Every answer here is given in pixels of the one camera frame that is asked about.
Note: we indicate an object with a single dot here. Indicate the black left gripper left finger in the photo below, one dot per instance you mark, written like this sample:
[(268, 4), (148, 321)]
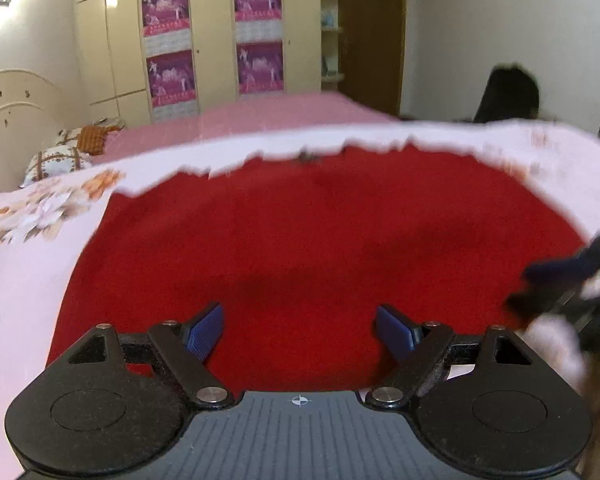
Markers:
[(113, 402)]

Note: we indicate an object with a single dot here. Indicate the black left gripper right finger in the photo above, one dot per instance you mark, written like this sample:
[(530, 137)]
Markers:
[(480, 402)]

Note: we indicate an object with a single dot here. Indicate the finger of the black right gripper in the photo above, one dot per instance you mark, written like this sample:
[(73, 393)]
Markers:
[(556, 287)]

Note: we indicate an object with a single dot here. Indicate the red knitted sweater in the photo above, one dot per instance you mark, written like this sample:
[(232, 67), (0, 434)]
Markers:
[(301, 253)]

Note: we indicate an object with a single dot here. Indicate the white floral quilt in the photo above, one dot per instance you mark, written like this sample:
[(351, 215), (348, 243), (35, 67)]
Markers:
[(38, 251)]

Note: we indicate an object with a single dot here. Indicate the black chair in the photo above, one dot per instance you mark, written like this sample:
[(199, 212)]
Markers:
[(511, 93)]

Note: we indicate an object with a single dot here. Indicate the floral brown-striped pillow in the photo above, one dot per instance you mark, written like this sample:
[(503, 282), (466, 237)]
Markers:
[(54, 162)]

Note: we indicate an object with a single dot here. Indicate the orange patterned pillow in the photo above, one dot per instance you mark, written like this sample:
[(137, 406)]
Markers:
[(90, 140)]

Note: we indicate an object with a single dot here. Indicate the cream rounded headboard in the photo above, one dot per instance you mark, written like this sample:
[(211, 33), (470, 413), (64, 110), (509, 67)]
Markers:
[(32, 112)]

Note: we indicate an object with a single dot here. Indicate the pink bed sheet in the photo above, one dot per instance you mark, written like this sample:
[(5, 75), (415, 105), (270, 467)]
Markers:
[(253, 115)]

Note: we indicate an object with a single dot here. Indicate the brown wooden door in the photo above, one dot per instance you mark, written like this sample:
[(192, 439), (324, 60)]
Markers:
[(371, 52)]

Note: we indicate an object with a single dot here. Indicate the cream corner shelf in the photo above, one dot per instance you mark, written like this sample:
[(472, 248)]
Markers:
[(331, 34)]

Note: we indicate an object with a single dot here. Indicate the purple poster upper left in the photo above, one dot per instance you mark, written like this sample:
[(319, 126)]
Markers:
[(166, 26)]

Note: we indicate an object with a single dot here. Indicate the cream wardrobe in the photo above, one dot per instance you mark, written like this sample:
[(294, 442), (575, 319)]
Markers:
[(113, 67)]

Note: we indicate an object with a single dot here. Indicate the purple poster upper right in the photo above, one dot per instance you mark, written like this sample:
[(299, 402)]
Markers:
[(258, 21)]

